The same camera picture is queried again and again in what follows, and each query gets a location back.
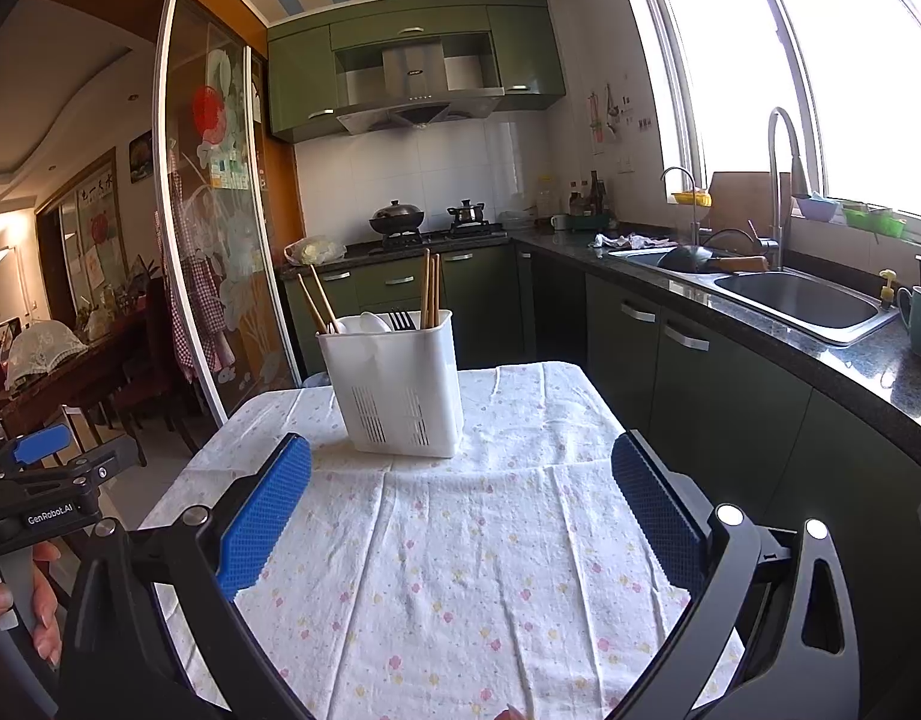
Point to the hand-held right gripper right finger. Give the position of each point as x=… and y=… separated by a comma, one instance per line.
x=659, y=517

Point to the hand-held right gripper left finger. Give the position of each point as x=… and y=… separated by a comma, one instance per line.
x=265, y=517

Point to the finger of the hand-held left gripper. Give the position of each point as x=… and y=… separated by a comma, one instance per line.
x=44, y=444
x=104, y=469

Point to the white plastic utensil holder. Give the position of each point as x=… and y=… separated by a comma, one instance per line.
x=389, y=382

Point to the wooden chopstick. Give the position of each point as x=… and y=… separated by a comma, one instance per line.
x=312, y=304
x=324, y=298
x=437, y=285
x=432, y=292
x=425, y=285

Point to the white plastic spoon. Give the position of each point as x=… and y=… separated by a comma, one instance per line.
x=370, y=324

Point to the person's left hand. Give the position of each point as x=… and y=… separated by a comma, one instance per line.
x=46, y=607

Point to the dark wooden dining table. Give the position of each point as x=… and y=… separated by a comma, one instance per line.
x=70, y=382

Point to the dark wooden dining chair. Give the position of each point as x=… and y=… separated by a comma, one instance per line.
x=141, y=386

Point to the white lace food cover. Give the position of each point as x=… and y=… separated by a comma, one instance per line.
x=44, y=352

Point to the green sink base cabinet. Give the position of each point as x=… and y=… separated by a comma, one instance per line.
x=730, y=405

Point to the small trash bin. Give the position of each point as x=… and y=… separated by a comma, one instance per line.
x=314, y=379

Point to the floral white tablecloth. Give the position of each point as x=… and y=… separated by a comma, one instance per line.
x=445, y=577

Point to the red checked apron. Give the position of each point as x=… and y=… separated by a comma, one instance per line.
x=198, y=300

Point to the black plastic fork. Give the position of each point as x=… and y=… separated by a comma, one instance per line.
x=396, y=321

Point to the etched glass sliding door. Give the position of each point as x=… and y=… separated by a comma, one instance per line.
x=235, y=255

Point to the stainless steel double sink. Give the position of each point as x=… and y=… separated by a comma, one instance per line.
x=798, y=300

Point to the white plastic bag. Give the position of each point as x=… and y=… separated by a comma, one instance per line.
x=314, y=251

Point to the crumpled dish rag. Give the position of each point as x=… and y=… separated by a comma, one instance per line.
x=629, y=241

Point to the green drawer base cabinet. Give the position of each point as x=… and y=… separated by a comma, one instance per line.
x=479, y=300

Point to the small steel faucet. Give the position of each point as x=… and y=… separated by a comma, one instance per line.
x=694, y=217

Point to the green bottle tray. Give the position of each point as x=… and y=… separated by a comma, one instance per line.
x=589, y=223

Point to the yellow faucet basket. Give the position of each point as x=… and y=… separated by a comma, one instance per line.
x=691, y=199

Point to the group of sauce bottles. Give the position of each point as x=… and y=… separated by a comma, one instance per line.
x=591, y=199

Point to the black wok with lid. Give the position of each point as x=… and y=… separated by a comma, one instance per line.
x=396, y=219

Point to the wooden cutting board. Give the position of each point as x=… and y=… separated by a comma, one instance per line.
x=741, y=199

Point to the clear food container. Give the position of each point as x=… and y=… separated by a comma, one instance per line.
x=519, y=219

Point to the clear plastic jar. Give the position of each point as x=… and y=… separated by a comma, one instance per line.
x=546, y=199

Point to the black gas stove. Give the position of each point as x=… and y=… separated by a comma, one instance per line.
x=475, y=232

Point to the purple plastic bowl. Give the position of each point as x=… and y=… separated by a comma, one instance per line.
x=816, y=208

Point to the dark kettle pot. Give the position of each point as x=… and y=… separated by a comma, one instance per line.
x=466, y=214

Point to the green plastic basket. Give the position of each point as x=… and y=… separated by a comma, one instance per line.
x=889, y=226
x=858, y=217

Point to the tall steel faucet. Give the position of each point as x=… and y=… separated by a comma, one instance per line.
x=777, y=165

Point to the stainless steel range hood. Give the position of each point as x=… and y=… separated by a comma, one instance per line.
x=408, y=67

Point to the kitchen window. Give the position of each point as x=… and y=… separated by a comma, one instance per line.
x=843, y=52

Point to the calligraphy wall poster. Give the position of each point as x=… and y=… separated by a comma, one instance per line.
x=99, y=232

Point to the framed wall picture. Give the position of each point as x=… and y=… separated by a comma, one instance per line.
x=141, y=159

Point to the wall chart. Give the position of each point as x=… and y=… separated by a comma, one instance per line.
x=596, y=118

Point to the wall hooks with tools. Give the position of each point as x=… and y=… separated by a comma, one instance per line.
x=616, y=111

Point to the green wall cabinet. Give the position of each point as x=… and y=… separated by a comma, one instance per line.
x=299, y=82

